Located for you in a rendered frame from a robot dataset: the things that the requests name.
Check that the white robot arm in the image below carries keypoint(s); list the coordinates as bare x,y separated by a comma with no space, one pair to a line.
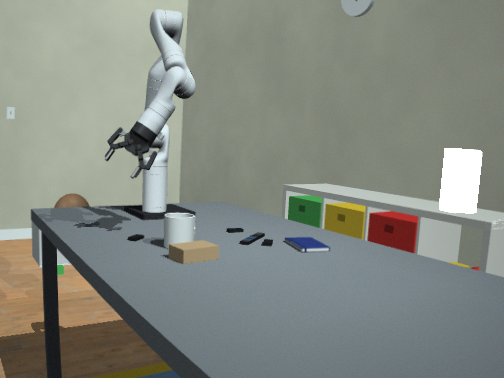
163,80

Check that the tan rectangular block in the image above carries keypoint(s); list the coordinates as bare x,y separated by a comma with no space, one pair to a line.
192,252

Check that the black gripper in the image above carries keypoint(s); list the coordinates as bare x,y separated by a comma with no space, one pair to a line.
137,141

